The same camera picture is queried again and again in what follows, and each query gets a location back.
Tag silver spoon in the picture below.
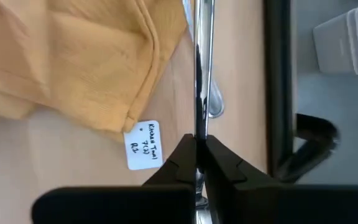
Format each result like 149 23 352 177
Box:
192 0 216 224

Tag white square plastic bin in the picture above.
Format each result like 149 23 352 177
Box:
312 1 358 76

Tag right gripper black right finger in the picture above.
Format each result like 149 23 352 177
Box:
203 134 358 224

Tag black aluminium rig frame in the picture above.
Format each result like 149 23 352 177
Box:
262 0 294 179

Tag yellow kitchen towel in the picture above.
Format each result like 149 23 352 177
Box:
0 0 189 143

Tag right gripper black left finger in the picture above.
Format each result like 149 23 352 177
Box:
31 133 198 224

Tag white paper tag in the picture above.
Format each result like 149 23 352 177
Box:
123 119 164 171

